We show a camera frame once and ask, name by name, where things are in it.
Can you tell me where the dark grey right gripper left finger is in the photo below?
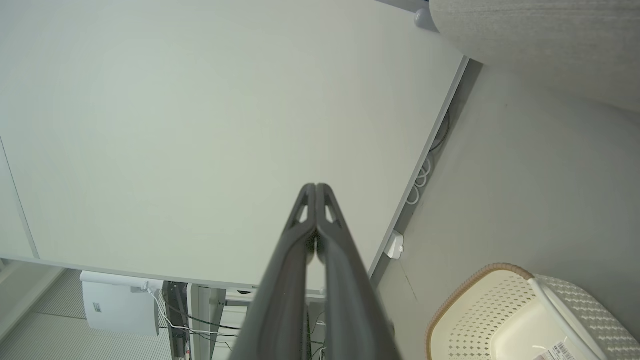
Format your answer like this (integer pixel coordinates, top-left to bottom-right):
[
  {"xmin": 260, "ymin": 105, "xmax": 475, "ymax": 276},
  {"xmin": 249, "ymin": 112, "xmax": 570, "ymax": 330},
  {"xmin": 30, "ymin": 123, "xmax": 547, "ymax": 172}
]
[{"xmin": 229, "ymin": 183, "xmax": 318, "ymax": 360}]

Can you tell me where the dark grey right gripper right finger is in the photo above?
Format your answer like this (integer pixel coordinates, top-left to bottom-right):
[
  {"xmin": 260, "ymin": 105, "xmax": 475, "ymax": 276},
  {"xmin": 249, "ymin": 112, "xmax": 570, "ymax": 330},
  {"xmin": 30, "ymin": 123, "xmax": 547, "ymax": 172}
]
[{"xmin": 316, "ymin": 183, "xmax": 402, "ymax": 360}]

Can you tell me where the white perforated laundry basket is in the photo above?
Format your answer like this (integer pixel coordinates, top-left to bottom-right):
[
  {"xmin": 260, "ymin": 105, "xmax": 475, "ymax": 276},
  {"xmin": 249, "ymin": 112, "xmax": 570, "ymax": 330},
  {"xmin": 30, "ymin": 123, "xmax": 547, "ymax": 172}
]
[{"xmin": 425, "ymin": 263, "xmax": 640, "ymax": 360}]

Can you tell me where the white power strip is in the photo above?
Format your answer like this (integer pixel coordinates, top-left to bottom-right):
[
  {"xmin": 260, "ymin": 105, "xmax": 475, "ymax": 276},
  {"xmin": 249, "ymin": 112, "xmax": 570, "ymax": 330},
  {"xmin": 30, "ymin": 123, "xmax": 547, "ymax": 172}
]
[{"xmin": 384, "ymin": 229, "xmax": 405, "ymax": 260}]

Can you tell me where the black equipment stand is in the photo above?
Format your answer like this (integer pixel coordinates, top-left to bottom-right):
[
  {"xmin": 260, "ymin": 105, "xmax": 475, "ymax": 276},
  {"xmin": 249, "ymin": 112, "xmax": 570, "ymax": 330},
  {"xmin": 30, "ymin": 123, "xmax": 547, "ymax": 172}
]
[{"xmin": 162, "ymin": 281, "xmax": 193, "ymax": 360}]

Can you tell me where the white box device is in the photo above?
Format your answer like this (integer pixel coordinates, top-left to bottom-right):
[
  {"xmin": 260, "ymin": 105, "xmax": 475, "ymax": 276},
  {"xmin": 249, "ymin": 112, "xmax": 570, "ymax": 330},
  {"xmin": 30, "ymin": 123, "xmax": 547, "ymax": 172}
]
[{"xmin": 79, "ymin": 270, "xmax": 165, "ymax": 337}]

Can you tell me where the large white partition panel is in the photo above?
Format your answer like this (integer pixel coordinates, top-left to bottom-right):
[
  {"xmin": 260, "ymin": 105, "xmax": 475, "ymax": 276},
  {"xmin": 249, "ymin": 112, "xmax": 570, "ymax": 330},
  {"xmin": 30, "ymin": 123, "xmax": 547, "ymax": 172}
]
[{"xmin": 0, "ymin": 0, "xmax": 471, "ymax": 293}]

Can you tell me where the white printed label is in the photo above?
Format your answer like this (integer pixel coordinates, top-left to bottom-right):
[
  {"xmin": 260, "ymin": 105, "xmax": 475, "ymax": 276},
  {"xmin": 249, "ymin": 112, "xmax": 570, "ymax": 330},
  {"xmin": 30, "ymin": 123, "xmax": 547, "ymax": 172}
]
[{"xmin": 532, "ymin": 341, "xmax": 585, "ymax": 360}]

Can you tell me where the grey panel foot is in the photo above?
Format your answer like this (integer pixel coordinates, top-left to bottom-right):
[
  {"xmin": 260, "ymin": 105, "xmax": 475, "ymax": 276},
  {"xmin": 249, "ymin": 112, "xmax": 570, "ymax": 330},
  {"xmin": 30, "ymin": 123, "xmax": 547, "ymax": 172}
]
[{"xmin": 413, "ymin": 6, "xmax": 439, "ymax": 33}]

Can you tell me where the grey fabric sofa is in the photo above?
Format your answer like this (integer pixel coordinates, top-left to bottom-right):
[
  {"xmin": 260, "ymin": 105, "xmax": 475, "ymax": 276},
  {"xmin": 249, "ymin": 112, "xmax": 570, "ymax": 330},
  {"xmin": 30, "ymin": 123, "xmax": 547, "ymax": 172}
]
[{"xmin": 429, "ymin": 0, "xmax": 640, "ymax": 115}]

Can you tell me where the white looped cable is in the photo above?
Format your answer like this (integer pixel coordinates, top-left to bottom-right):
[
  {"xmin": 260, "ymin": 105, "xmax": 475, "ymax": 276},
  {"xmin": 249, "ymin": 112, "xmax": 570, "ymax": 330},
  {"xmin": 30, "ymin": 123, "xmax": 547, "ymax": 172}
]
[{"xmin": 405, "ymin": 152, "xmax": 435, "ymax": 206}]

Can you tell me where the black floor cable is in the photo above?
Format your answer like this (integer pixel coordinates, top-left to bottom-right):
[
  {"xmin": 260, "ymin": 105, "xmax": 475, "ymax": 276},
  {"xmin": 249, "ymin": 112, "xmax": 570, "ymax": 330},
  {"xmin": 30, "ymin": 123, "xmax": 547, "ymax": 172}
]
[{"xmin": 428, "ymin": 111, "xmax": 452, "ymax": 154}]

